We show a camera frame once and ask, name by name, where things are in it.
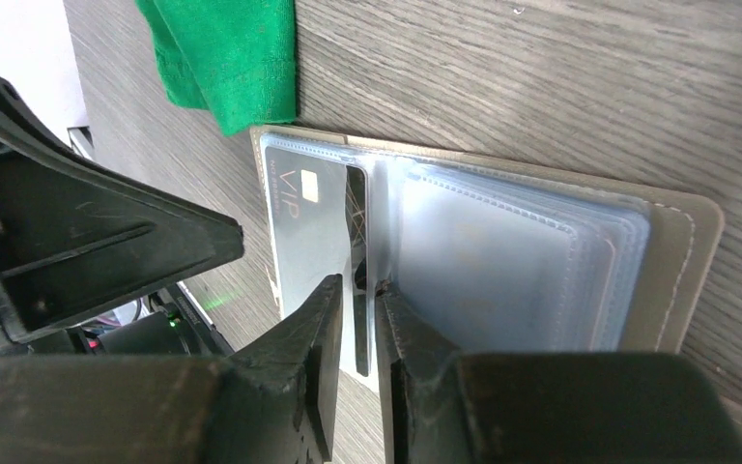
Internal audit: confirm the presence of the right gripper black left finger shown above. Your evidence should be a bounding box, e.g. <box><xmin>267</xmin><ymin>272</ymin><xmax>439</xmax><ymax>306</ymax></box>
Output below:
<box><xmin>0</xmin><ymin>275</ymin><xmax>343</xmax><ymax>463</ymax></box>

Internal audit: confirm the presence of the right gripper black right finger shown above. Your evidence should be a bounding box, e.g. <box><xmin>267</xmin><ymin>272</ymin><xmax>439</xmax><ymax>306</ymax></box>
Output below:
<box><xmin>375</xmin><ymin>282</ymin><xmax>742</xmax><ymax>463</ymax></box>

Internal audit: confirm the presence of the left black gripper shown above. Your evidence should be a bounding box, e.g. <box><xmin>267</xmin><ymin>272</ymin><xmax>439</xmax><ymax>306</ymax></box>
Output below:
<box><xmin>0</xmin><ymin>77</ymin><xmax>244</xmax><ymax>358</ymax></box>

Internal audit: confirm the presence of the grey card holder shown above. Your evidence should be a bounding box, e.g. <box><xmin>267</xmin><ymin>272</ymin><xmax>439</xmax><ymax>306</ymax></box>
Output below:
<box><xmin>250</xmin><ymin>126</ymin><xmax>725</xmax><ymax>390</ymax></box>

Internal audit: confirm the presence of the green cloth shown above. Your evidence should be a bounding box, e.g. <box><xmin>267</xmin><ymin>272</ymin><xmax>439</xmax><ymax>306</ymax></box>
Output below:
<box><xmin>136</xmin><ymin>0</ymin><xmax>298</xmax><ymax>136</ymax></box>

